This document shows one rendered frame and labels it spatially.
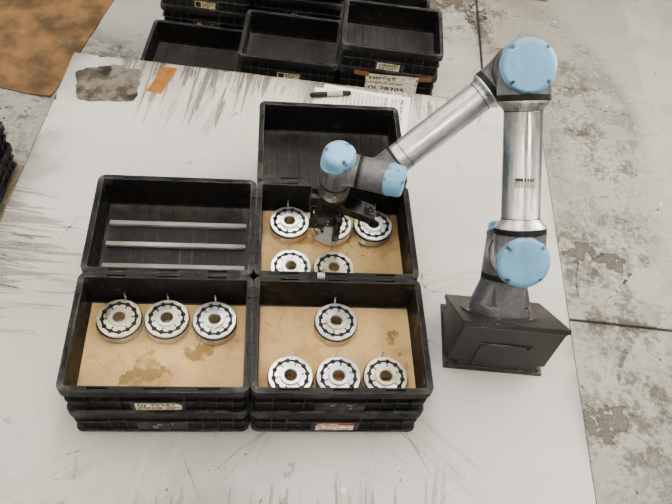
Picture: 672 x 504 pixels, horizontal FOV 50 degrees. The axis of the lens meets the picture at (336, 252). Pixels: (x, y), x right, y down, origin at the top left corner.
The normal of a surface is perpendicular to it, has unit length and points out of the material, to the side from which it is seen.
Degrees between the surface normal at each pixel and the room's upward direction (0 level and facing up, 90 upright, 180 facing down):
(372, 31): 0
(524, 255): 55
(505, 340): 90
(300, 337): 0
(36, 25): 2
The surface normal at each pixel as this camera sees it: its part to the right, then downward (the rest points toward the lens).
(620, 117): 0.10, -0.59
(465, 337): -0.05, 0.80
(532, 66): -0.06, 0.05
